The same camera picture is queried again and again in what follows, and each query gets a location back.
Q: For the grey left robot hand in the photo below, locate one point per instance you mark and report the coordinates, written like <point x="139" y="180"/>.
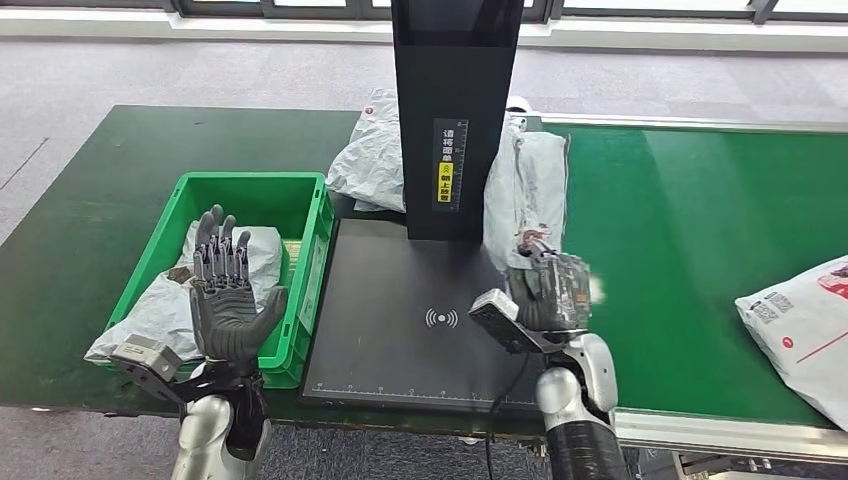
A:
<point x="225" y="318"/>

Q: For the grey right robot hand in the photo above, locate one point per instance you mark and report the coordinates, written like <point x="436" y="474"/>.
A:
<point x="553" y="295"/>

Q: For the grey parcel brown smudges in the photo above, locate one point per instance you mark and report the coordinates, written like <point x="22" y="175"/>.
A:
<point x="152" y="311"/>

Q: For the grey parcel red blotch print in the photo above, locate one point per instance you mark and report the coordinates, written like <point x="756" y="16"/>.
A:
<point x="543" y="185"/>

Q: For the grey parcel red logo line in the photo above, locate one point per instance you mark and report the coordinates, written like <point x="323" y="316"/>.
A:
<point x="808" y="344"/>

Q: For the green conveyor belt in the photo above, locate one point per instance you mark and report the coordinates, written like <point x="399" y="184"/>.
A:
<point x="662" y="232"/>

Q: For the black inbound scanner machine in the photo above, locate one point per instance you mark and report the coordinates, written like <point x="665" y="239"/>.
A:
<point x="371" y="318"/>

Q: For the white conveyor roller end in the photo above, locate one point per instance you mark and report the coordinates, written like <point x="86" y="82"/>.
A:
<point x="518" y="104"/>

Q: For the crumpled grey parcel black band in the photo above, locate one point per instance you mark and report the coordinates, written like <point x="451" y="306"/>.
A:
<point x="371" y="166"/>

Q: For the green plastic crate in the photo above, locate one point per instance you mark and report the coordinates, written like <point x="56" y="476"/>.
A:
<point x="252" y="199"/>

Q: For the yellow black label sticker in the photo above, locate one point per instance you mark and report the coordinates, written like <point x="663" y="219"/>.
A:
<point x="450" y="166"/>

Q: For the dark green table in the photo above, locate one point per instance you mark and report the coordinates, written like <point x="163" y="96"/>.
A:
<point x="79" y="199"/>

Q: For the white window sill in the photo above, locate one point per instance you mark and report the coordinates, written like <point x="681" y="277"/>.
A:
<point x="132" y="26"/>

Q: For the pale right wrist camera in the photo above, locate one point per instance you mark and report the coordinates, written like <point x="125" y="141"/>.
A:
<point x="500" y="318"/>

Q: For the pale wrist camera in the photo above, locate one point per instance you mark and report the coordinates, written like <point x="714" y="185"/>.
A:
<point x="500" y="318"/>
<point x="146" y="358"/>

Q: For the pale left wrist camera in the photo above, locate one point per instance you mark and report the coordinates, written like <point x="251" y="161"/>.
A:
<point x="146" y="358"/>

